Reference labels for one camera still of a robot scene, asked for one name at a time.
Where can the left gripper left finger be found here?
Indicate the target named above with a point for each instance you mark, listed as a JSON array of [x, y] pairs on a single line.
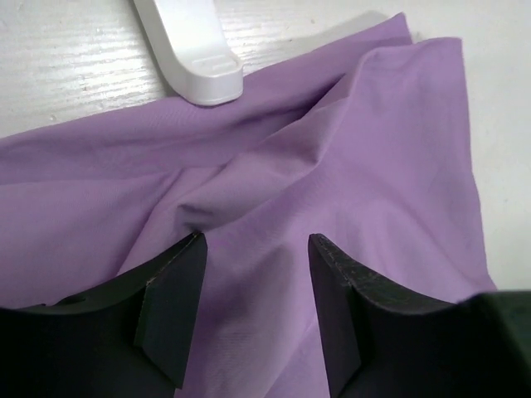
[[133, 332]]

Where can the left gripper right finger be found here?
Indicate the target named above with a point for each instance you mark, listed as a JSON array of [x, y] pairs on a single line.
[[379, 339]]

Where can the purple trousers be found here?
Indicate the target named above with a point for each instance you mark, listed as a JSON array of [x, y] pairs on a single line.
[[365, 140]]

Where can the white clothes rack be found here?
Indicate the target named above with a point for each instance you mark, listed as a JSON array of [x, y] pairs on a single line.
[[191, 50]]

